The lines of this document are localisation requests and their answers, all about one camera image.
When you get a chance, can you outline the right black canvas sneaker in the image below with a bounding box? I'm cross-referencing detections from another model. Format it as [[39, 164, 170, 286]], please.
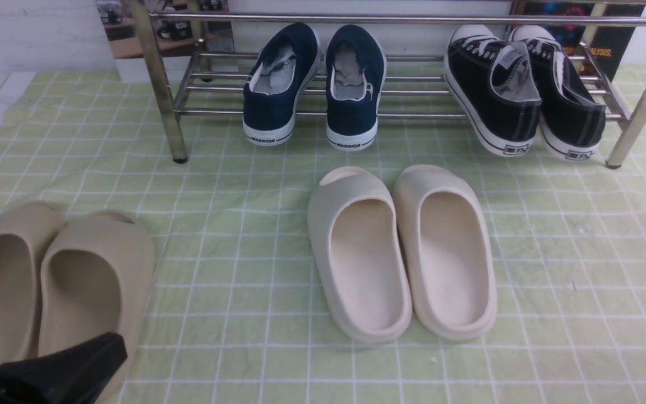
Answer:
[[509, 25, 607, 162]]

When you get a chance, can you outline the navy slip-on shoe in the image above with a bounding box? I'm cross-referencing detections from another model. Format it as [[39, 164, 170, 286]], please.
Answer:
[[243, 22, 321, 146], [325, 25, 387, 152]]

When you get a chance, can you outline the left black canvas sneaker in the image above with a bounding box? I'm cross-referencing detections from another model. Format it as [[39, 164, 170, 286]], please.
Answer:
[[444, 25, 542, 158]]

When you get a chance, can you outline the left tan foam slide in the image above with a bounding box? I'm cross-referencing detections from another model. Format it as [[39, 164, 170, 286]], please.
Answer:
[[0, 200, 65, 365]]

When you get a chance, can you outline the right tan foam slide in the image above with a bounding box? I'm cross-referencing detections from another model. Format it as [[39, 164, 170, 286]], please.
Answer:
[[38, 210, 156, 401]]

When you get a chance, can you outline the left cream foam slide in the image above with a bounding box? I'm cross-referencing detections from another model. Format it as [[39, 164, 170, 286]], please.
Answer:
[[307, 166, 413, 343]]

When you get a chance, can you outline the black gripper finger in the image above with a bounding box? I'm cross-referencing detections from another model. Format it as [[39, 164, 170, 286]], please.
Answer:
[[0, 332, 128, 403]]

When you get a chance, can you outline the chrome metal shoe rack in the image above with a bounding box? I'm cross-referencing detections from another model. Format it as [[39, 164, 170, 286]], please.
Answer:
[[131, 1, 646, 169]]

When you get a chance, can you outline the photo print board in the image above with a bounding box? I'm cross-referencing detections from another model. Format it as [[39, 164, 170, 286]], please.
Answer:
[[95, 1, 234, 59]]

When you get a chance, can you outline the tan foam slide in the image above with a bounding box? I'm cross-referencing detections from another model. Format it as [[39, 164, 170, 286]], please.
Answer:
[[0, 200, 65, 365], [38, 210, 156, 401]]

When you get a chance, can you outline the dark printed poster board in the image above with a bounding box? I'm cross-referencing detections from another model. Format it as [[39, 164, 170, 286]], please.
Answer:
[[513, 1, 644, 80]]

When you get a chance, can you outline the cream foam slide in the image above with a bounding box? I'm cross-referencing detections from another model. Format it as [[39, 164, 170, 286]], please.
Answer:
[[393, 164, 497, 342], [307, 166, 413, 343]]

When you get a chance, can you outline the green checked floor cloth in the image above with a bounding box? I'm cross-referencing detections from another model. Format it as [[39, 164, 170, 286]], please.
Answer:
[[0, 72, 646, 403]]

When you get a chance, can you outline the right cream foam slide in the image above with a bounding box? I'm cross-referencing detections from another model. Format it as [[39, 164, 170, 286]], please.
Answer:
[[393, 164, 497, 342]]

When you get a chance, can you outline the black canvas sneaker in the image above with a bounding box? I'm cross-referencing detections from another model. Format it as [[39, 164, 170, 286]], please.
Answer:
[[444, 25, 542, 158], [509, 25, 607, 162]]

